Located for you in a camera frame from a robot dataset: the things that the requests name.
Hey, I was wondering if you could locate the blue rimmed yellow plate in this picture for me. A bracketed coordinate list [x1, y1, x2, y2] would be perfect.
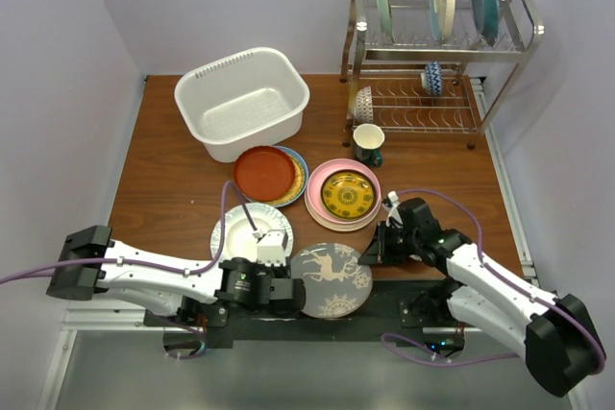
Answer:
[243, 145, 309, 208]

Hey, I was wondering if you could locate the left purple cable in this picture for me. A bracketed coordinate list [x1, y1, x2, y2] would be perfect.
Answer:
[0, 181, 260, 361]

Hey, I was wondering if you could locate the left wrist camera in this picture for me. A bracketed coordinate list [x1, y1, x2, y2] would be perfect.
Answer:
[257, 229, 292, 267]

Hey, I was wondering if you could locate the blue zigzag cup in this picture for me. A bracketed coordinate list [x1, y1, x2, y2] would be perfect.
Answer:
[421, 61, 444, 97]

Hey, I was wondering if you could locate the dark green mug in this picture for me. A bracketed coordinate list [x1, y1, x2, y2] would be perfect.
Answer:
[353, 123, 385, 167]

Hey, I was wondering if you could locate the beige plate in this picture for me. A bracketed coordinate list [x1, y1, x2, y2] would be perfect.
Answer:
[304, 180, 380, 232]

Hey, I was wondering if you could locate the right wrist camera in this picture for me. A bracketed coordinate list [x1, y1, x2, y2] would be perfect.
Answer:
[382, 191, 403, 228]

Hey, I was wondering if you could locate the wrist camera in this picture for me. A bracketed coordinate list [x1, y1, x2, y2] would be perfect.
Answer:
[257, 229, 292, 267]
[382, 191, 403, 228]

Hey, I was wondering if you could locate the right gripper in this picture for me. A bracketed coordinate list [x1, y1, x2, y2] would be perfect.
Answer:
[357, 221, 420, 268]

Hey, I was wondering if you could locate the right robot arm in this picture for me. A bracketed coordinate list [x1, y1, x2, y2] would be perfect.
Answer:
[359, 192, 606, 397]

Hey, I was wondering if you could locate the white plastic bin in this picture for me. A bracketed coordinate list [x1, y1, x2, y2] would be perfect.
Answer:
[174, 47, 310, 163]

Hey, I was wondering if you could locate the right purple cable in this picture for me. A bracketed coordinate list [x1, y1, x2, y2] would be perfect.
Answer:
[380, 188, 607, 375]

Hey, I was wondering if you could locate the red fluted plate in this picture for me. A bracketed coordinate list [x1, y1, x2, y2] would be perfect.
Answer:
[233, 146, 296, 202]

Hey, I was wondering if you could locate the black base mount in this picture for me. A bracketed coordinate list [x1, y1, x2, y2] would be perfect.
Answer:
[144, 280, 469, 357]

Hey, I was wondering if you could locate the grey reindeer plate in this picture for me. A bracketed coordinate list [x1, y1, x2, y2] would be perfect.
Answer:
[290, 242, 373, 320]

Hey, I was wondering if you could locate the purple cable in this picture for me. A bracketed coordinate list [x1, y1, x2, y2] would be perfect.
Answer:
[380, 188, 607, 375]
[0, 181, 260, 361]

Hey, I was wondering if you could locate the pink plate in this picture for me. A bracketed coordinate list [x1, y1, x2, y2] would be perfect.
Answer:
[308, 158, 382, 223]

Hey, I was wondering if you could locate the yellow patterned plate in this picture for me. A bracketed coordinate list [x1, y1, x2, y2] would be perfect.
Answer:
[320, 170, 377, 221]

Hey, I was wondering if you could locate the patterned bowl in rack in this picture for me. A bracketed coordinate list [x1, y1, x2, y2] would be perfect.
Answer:
[355, 86, 374, 124]

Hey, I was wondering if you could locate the steel dish rack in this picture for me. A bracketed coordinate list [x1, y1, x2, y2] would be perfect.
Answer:
[340, 0, 545, 148]

